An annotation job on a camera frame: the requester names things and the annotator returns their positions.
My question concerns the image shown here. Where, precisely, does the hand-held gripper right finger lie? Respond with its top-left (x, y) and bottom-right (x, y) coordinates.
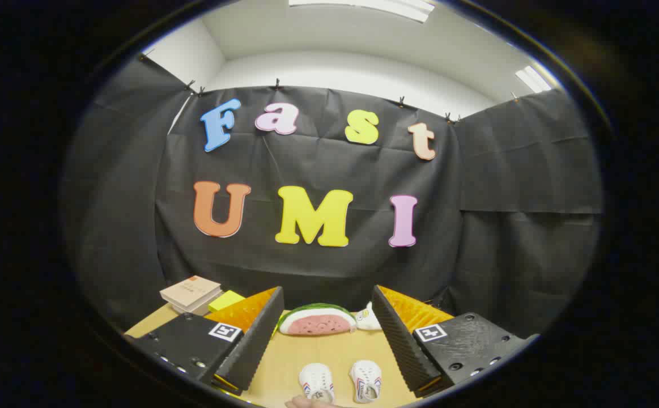
top-left (371, 284), bottom-right (541, 398)

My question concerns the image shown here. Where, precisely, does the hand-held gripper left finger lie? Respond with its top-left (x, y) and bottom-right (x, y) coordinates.
top-left (124, 286), bottom-right (286, 396)

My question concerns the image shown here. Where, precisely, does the white canvas shoe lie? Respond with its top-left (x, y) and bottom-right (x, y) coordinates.
top-left (299, 363), bottom-right (335, 404)
top-left (350, 360), bottom-right (382, 404)

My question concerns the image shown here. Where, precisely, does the white plush toy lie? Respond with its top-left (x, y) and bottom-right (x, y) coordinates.
top-left (355, 301), bottom-right (384, 331)

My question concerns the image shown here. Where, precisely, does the yellow book with red circle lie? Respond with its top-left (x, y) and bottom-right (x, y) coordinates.
top-left (208, 290), bottom-right (246, 313)

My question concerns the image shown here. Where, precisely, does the grey book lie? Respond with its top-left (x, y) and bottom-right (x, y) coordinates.
top-left (171, 294), bottom-right (226, 316)

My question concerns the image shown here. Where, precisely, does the watermelon slice plush toy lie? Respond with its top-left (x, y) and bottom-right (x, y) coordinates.
top-left (278, 303), bottom-right (358, 336)

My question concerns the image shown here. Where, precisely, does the beige book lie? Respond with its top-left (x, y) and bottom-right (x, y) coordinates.
top-left (159, 275), bottom-right (222, 310)

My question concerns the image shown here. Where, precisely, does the small ceiling light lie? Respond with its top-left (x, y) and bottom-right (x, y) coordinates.
top-left (515, 65), bottom-right (554, 94)

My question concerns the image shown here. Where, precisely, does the long ceiling light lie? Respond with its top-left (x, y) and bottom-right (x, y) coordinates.
top-left (288, 0), bottom-right (436, 23)

